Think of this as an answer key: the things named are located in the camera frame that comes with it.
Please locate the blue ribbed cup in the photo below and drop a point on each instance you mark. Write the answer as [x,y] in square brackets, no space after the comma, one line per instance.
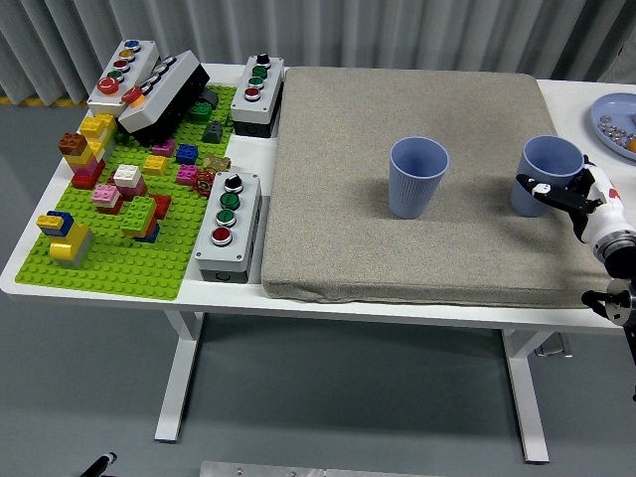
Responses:
[415,189]
[546,159]

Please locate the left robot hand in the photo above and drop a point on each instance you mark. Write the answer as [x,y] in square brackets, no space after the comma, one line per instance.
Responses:
[102,464]

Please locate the metal bracket under table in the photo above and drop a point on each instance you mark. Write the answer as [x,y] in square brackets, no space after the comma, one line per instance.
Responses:
[554,348]

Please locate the white control box black base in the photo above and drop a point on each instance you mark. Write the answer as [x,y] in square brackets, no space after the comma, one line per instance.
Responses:
[164,94]

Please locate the yellow floor tape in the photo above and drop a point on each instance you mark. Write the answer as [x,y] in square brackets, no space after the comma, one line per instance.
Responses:
[45,101]

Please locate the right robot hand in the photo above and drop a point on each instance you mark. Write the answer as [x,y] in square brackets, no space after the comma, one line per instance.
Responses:
[603,208]

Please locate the blue yellow grey brick stack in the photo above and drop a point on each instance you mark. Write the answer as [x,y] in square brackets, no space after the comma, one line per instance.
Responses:
[67,241]

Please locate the green brick baseplate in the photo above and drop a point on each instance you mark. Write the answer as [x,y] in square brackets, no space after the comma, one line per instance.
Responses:
[114,258]

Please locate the brass valve fitting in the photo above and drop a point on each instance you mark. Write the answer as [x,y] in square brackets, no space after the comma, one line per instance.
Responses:
[217,163]

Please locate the blue plate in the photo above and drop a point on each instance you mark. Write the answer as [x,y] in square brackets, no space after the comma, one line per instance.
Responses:
[613,107]

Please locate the brown yellow red brick tower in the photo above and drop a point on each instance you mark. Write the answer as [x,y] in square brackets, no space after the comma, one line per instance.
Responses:
[82,159]

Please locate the grey metal plate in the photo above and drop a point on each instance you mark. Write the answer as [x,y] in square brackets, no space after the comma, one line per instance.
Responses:
[258,470]

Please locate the pink white red brick stack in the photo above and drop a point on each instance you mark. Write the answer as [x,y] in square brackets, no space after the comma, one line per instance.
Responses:
[107,198]

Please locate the grey curtain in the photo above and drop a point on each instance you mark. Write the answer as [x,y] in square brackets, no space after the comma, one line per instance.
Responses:
[348,30]

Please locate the dark green brick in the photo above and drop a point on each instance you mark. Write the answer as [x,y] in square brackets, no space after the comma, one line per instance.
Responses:
[200,112]

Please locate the grey-brown mat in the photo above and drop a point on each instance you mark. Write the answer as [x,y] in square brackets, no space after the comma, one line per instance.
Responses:
[348,199]

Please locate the four-button grey control box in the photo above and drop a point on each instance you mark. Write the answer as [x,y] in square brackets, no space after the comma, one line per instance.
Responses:
[256,94]
[226,233]

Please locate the red valve handwheel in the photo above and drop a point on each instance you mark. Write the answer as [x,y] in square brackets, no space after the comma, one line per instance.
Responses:
[203,184]

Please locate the yellow white brick stack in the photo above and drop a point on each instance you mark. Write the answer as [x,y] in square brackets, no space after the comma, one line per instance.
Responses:
[99,130]

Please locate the grey sloped brick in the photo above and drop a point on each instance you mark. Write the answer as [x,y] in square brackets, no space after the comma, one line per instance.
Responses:
[212,133]

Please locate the white table leg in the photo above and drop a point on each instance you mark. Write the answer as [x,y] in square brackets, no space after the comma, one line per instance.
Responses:
[180,377]
[529,397]

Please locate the dark grey arch brick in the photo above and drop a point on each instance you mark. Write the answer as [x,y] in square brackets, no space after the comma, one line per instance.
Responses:
[211,98]

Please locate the green orange brick stack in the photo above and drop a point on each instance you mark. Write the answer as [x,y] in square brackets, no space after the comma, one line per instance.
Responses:
[141,216]

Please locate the five-button white control box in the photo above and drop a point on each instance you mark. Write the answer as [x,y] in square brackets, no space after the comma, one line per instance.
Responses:
[124,69]

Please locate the magenta brick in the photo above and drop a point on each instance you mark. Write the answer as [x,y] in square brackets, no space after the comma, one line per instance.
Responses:
[188,175]
[164,148]

